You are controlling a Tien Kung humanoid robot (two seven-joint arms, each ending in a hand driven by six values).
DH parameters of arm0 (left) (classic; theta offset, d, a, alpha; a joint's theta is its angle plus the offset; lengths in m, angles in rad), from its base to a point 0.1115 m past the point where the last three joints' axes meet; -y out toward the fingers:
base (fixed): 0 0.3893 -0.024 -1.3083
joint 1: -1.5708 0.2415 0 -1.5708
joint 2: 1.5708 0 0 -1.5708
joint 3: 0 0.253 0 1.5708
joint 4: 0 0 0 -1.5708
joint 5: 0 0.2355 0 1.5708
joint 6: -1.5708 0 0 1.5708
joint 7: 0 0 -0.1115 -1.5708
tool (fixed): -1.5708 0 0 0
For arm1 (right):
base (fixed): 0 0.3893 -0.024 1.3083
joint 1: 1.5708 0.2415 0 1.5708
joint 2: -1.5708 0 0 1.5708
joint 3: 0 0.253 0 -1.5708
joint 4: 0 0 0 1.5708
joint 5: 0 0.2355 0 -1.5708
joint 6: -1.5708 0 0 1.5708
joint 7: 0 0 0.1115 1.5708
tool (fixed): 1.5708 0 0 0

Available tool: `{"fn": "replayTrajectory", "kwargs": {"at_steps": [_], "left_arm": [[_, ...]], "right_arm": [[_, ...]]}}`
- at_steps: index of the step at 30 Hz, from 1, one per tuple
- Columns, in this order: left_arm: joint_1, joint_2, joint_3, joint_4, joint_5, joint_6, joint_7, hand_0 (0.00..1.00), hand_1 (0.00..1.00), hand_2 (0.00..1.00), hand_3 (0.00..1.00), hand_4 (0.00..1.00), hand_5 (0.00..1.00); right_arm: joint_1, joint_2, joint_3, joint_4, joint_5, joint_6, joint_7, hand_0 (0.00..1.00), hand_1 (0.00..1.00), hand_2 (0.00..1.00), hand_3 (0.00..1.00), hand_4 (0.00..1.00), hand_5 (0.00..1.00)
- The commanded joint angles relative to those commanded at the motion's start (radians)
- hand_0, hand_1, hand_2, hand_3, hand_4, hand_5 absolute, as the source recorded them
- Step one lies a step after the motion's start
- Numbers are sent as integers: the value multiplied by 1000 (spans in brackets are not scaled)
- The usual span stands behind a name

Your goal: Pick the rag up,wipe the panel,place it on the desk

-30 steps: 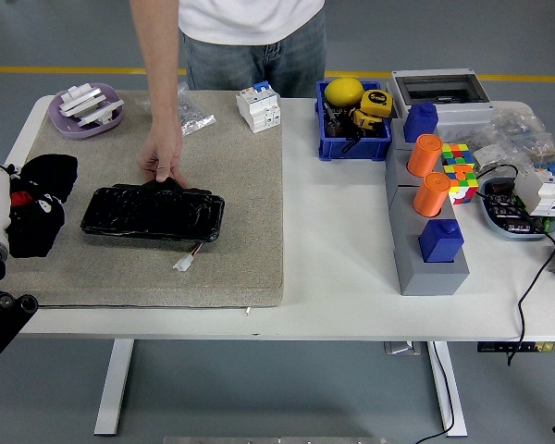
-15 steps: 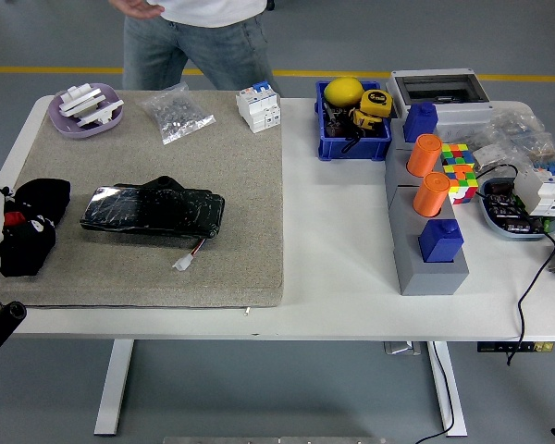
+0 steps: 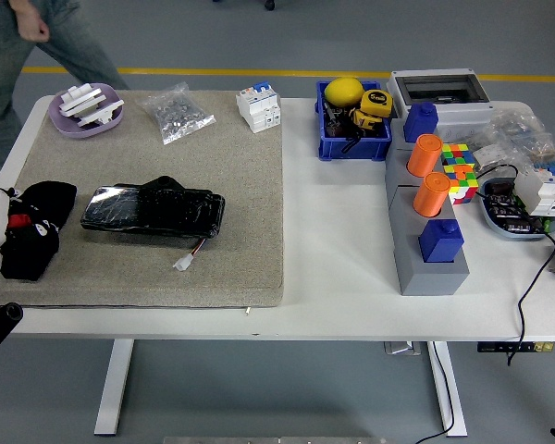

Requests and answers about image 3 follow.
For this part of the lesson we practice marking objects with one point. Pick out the person's right hand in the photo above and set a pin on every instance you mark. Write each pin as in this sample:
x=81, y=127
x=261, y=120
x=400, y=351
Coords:
x=30, y=23

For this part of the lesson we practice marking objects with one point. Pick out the black rag with red print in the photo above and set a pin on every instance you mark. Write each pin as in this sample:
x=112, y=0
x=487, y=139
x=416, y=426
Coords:
x=41, y=203

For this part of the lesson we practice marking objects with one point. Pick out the glossy black panel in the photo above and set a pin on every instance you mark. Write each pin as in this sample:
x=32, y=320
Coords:
x=166, y=210

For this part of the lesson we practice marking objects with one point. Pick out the black table control panel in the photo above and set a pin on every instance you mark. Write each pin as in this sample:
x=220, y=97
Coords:
x=490, y=347

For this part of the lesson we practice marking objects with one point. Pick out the person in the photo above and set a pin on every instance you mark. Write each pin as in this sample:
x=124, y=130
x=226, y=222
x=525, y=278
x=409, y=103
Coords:
x=0, y=69

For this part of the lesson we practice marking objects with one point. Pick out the white plastic clip part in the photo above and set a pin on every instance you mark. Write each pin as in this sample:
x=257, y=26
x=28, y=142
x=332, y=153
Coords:
x=81, y=101
x=99, y=113

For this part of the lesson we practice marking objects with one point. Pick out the purple dish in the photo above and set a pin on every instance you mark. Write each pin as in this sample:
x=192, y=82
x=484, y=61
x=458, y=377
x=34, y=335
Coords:
x=88, y=133

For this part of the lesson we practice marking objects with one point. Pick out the white table leg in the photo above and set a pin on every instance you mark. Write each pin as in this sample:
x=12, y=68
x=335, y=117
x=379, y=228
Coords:
x=115, y=393
x=441, y=393

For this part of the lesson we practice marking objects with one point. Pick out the clear bag of screws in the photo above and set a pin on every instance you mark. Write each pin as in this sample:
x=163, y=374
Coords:
x=176, y=113

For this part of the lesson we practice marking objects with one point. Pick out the grey peg holder block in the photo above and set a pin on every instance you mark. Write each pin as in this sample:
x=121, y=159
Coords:
x=425, y=279

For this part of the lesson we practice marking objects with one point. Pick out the light blue dish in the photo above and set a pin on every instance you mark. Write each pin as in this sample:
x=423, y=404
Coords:
x=491, y=226

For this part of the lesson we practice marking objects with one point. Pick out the blue block with knob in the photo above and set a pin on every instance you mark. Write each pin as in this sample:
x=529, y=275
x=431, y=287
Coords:
x=418, y=122
x=439, y=242

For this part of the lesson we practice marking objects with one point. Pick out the dark circuit board pile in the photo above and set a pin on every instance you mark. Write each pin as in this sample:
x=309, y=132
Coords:
x=504, y=210

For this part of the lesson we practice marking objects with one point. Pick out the black chair wheel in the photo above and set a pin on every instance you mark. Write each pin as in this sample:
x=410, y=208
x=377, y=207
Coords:
x=269, y=4

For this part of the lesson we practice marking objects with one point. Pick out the grey-brown mat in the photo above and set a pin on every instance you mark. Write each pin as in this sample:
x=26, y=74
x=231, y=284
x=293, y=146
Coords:
x=240, y=208

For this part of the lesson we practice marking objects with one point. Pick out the colourful puzzle cube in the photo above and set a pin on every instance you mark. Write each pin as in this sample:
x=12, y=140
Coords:
x=462, y=185
x=458, y=155

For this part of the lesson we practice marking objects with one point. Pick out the orange cylinder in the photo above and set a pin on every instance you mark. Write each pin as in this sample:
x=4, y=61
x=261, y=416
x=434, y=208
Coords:
x=430, y=194
x=423, y=155

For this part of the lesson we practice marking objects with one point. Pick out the white terminal block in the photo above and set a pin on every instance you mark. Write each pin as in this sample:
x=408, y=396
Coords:
x=488, y=156

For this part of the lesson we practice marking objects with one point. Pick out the clear bags of small parts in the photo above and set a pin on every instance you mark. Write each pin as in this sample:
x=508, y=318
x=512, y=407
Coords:
x=518, y=129

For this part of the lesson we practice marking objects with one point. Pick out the yellow ball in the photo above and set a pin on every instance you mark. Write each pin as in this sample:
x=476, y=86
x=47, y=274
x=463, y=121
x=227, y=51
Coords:
x=343, y=92

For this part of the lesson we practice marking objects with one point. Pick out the dark hand tool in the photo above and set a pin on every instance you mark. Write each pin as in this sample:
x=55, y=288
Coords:
x=335, y=127

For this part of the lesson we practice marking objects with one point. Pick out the blue plastic bin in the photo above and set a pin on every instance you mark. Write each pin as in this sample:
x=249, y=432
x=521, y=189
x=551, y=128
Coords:
x=351, y=149

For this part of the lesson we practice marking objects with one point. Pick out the yellow black tape measure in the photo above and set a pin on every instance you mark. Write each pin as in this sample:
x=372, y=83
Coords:
x=365, y=119

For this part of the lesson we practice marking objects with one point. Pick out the yellow round tape measure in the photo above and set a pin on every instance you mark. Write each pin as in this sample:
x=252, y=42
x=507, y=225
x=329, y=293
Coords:
x=375, y=99

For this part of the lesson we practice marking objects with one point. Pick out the metal bracket under table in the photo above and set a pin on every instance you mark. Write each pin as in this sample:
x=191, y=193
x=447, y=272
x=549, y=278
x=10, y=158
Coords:
x=402, y=349

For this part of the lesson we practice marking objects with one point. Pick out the white circuit breaker blue switch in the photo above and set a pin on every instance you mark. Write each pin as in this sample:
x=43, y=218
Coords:
x=543, y=192
x=259, y=111

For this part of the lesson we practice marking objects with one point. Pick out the grey electrical enclosure box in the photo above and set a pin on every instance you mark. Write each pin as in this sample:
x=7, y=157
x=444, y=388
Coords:
x=467, y=113

